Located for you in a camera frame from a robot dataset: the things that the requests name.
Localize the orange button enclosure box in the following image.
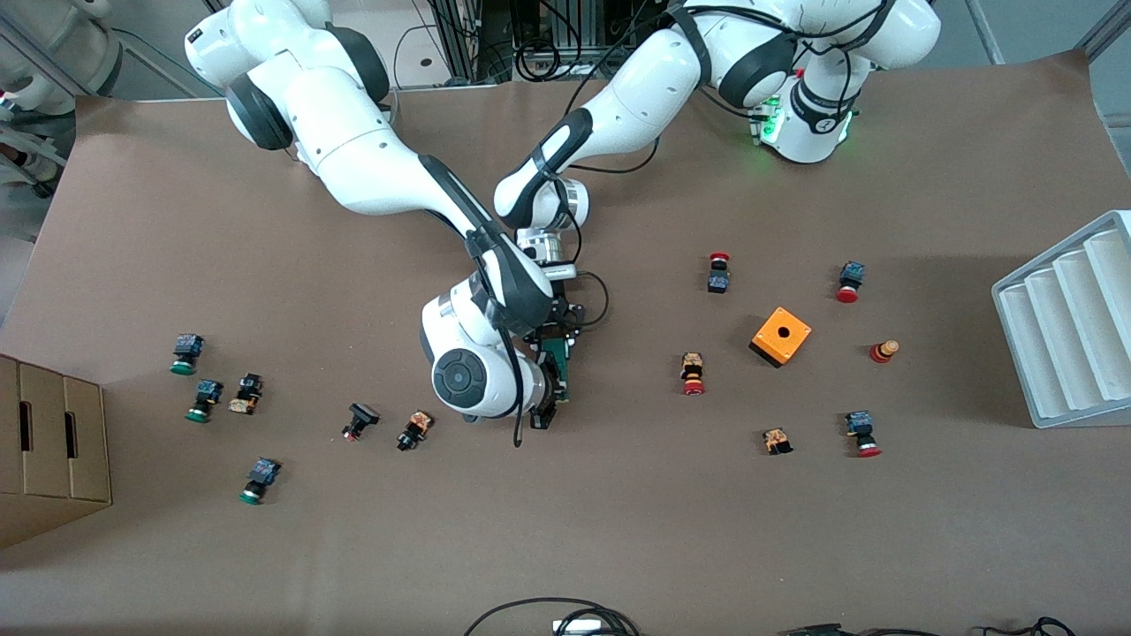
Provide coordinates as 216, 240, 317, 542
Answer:
748, 306, 813, 369

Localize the brown paper table cover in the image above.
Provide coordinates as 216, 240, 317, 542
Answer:
0, 49, 1131, 636

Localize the black button cream contact block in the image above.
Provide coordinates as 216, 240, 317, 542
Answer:
227, 373, 264, 416

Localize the aluminium frame rack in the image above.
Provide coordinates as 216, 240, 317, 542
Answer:
429, 0, 761, 85

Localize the white background machine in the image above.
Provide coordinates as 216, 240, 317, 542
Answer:
0, 0, 125, 120

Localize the brown cardboard box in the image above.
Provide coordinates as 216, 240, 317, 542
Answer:
0, 353, 113, 550

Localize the black looped cable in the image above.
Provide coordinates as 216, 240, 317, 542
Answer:
462, 598, 641, 636

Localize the green push button blue block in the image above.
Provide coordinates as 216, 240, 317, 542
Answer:
185, 379, 224, 424
170, 333, 206, 376
238, 457, 283, 506

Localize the black square push button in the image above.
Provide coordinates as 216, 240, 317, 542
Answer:
341, 402, 381, 443

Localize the white ribbed plastic tray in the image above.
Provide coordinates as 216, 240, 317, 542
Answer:
991, 209, 1131, 430

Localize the black button orange contact block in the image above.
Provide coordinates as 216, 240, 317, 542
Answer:
396, 409, 435, 453

